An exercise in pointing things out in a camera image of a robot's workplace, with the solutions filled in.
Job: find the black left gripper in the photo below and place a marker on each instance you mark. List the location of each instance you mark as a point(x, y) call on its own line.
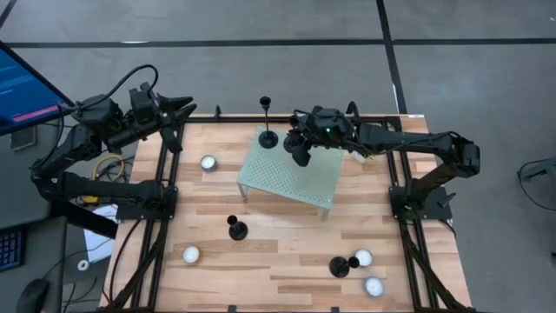
point(144, 108)

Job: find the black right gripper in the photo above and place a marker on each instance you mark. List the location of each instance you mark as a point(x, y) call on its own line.
point(328, 127)

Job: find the black candlestick holder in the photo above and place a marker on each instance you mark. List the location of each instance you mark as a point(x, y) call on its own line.
point(268, 140)
point(290, 145)
point(339, 267)
point(238, 231)

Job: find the small round tin candle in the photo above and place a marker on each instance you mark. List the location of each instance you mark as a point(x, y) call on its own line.
point(374, 287)
point(364, 257)
point(208, 162)
point(191, 255)

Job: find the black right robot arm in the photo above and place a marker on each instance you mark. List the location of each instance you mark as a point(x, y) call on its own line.
point(412, 139)

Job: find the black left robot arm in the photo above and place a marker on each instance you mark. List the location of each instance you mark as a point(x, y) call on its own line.
point(108, 190)

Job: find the green perforated metal shelf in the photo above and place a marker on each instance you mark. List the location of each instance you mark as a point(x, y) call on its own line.
point(278, 174)

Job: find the white sticker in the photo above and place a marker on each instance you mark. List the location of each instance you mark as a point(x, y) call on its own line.
point(416, 116)

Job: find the yellow clamp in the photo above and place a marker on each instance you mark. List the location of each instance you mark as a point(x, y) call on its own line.
point(89, 200)

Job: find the black beam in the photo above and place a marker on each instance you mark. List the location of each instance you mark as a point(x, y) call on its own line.
point(82, 217)

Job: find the computer monitor with blue screen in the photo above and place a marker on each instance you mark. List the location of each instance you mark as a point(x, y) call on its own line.
point(26, 91)

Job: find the white paper sheet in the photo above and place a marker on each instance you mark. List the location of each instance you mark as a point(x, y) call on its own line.
point(100, 248)

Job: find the grey cabinet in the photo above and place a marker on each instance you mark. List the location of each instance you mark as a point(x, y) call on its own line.
point(17, 174)

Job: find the white tape roll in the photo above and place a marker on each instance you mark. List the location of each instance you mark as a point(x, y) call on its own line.
point(79, 264)

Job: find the dark grey desk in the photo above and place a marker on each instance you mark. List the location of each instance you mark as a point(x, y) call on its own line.
point(43, 252)

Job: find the black keyboard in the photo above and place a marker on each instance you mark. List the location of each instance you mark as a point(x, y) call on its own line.
point(9, 250)

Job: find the black computer mouse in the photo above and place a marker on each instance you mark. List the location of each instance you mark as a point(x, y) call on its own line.
point(32, 297)

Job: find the grey floor object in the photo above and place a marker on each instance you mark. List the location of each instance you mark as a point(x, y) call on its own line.
point(545, 170)

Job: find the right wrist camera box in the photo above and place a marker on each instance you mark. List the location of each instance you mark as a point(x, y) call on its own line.
point(302, 157)

